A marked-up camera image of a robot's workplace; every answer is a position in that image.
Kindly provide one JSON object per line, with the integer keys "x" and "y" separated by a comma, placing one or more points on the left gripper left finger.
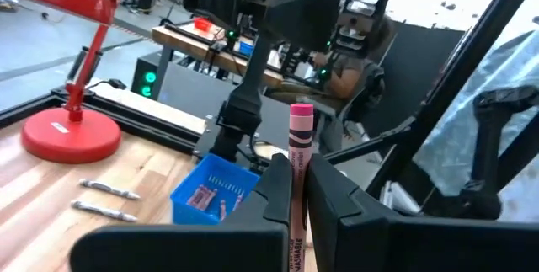
{"x": 252, "y": 238}

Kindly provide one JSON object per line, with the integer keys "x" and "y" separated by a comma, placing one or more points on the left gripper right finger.
{"x": 358, "y": 238}

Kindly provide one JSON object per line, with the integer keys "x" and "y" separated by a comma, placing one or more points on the pink crayon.
{"x": 207, "y": 198}
{"x": 194, "y": 196}
{"x": 301, "y": 171}
{"x": 238, "y": 201}
{"x": 222, "y": 210}

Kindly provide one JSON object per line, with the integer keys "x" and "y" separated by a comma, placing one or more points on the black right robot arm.
{"x": 244, "y": 108}

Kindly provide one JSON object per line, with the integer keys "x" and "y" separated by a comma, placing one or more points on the black idle robot arm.
{"x": 490, "y": 150}

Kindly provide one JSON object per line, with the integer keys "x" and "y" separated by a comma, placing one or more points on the small red basket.
{"x": 203, "y": 23}

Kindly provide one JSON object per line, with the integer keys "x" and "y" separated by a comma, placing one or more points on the wooden work table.
{"x": 210, "y": 53}

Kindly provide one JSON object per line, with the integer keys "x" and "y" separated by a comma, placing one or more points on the small blue basket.
{"x": 246, "y": 48}

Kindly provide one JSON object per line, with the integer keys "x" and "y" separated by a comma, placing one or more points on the blue plastic basket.
{"x": 227, "y": 171}

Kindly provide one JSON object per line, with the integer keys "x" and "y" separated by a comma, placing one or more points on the black computer tower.
{"x": 147, "y": 80}

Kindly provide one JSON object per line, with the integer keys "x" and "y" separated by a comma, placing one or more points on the black boxy device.
{"x": 362, "y": 15}

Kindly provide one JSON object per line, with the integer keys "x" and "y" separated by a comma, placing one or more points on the black office chair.
{"x": 370, "y": 91}

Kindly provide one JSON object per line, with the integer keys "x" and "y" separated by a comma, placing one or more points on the person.
{"x": 341, "y": 82}

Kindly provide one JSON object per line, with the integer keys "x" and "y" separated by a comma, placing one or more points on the black partition panel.
{"x": 421, "y": 61}

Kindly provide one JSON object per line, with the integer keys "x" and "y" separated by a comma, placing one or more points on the red desk lamp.
{"x": 71, "y": 137}

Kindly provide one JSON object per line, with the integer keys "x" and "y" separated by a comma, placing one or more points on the grey plastic sheet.
{"x": 518, "y": 61}

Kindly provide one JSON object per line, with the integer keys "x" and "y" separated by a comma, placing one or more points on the black aluminium table frame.
{"x": 147, "y": 128}

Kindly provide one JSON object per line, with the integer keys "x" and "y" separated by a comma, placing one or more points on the black slanted frame post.
{"x": 469, "y": 49}

